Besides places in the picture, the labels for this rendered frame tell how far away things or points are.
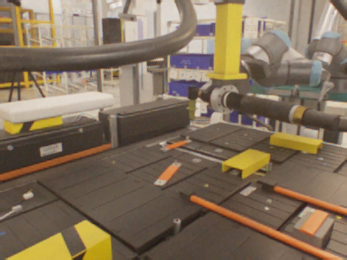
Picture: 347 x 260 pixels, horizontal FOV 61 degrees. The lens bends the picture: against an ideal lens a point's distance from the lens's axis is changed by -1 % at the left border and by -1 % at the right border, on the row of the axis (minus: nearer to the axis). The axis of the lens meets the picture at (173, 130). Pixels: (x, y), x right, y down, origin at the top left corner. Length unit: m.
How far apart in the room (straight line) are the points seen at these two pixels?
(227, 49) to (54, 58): 0.53
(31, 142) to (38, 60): 0.56
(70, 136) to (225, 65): 0.52
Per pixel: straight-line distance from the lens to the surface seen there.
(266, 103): 0.74
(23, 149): 0.93
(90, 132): 1.02
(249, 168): 0.87
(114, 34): 3.48
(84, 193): 0.75
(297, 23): 2.45
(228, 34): 0.82
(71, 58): 0.39
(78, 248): 0.51
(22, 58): 0.41
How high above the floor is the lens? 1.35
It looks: 16 degrees down
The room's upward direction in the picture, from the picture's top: straight up
